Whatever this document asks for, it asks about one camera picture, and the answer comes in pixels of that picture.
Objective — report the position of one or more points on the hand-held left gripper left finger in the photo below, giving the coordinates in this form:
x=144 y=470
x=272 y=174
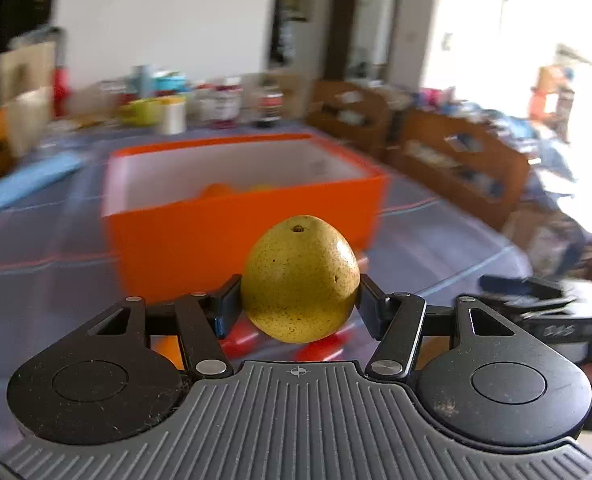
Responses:
x=227 y=307

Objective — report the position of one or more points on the hanging dark jacket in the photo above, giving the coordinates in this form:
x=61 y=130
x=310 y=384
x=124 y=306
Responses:
x=283 y=45

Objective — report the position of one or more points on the brown cardboard box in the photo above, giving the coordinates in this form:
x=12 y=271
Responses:
x=293 y=95

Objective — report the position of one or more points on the blue folded umbrella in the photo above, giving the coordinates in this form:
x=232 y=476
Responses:
x=26 y=180

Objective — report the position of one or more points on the plain white paper bag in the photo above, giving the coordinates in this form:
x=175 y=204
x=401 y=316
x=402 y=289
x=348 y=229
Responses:
x=26 y=120

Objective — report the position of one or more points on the yellow-green pear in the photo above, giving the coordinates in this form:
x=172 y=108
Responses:
x=301 y=280

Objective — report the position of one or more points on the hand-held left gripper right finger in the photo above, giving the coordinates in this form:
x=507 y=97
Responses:
x=373 y=307

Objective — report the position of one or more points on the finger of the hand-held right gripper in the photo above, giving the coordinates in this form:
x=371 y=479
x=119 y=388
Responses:
x=536 y=304
x=516 y=285

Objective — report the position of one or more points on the small red tomato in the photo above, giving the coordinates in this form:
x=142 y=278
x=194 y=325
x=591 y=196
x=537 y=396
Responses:
x=321 y=349
x=241 y=344

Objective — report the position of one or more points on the printed white paper bag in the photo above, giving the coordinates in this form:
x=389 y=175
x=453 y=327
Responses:
x=23 y=67

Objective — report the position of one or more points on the orange cardboard box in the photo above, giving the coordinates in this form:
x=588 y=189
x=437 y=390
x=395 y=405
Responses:
x=186 y=245

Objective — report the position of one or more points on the dark red supplement bottle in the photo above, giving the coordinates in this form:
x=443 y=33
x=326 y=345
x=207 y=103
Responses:
x=227 y=102

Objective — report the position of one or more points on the yellow-lid white jar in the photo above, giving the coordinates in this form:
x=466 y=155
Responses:
x=172 y=117

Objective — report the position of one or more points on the teal stacked bowls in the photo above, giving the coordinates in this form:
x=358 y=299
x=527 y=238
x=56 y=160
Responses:
x=168 y=82

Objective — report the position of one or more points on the red umbrella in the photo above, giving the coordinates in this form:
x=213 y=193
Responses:
x=60 y=80

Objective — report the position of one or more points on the green mug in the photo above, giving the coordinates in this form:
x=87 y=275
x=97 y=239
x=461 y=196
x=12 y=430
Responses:
x=143 y=111

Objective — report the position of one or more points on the blue-grey thermos bottle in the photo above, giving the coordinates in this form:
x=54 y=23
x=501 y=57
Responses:
x=141 y=82

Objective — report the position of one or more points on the small tangerine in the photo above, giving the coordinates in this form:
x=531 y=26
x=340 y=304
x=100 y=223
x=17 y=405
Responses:
x=168 y=352

